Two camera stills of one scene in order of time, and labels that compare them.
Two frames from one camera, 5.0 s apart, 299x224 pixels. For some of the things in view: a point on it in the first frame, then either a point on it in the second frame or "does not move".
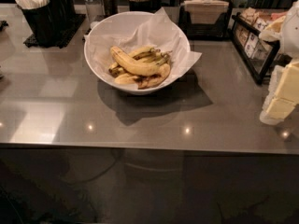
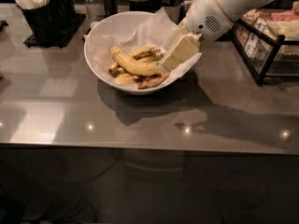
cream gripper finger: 273,32 to 180,30
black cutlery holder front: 41,19 does not move
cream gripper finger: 283,93 to 186,46
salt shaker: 93,2 does not move
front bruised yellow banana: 145,81 does not move
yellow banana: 147,70 does not move
